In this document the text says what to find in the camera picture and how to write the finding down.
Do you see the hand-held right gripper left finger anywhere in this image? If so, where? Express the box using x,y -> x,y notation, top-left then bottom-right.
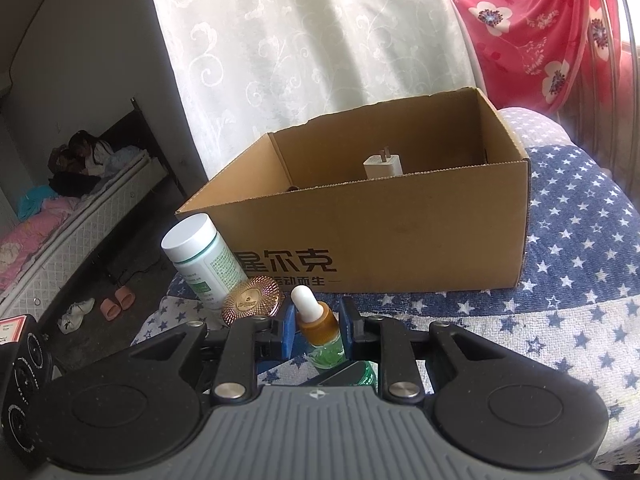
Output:
130,304 -> 297,402

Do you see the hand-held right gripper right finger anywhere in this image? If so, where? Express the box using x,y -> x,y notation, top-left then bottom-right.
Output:
341,296 -> 507,402

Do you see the amber dropper bottle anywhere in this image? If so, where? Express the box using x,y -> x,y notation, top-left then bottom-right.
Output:
291,285 -> 346,370

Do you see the brown cardboard box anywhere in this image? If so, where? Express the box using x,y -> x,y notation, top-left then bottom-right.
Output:
175,86 -> 531,297

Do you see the white charger plug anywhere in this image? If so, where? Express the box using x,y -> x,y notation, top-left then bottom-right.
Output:
363,147 -> 403,180

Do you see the green patterned package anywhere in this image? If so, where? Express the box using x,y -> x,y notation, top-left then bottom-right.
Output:
345,360 -> 377,389

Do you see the gold round compact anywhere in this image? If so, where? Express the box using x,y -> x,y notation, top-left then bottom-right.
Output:
221,275 -> 281,320

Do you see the white bottle with green label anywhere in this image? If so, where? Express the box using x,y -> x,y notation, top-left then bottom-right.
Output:
161,213 -> 249,313

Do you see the white bed mattress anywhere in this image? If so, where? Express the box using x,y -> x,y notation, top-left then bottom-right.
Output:
0,152 -> 171,319

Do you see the pink bedding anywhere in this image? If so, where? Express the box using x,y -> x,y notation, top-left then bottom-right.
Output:
0,195 -> 82,288

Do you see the star patterned patchwork blanket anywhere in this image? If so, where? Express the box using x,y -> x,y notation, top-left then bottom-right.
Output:
131,106 -> 640,472

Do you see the dark wooden headboard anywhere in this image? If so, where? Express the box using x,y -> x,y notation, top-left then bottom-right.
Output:
129,97 -> 182,197

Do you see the white patterned curtain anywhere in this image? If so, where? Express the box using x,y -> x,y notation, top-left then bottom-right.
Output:
145,0 -> 496,188

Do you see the red floral cloth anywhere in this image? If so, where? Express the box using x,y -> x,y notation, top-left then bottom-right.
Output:
425,0 -> 638,118

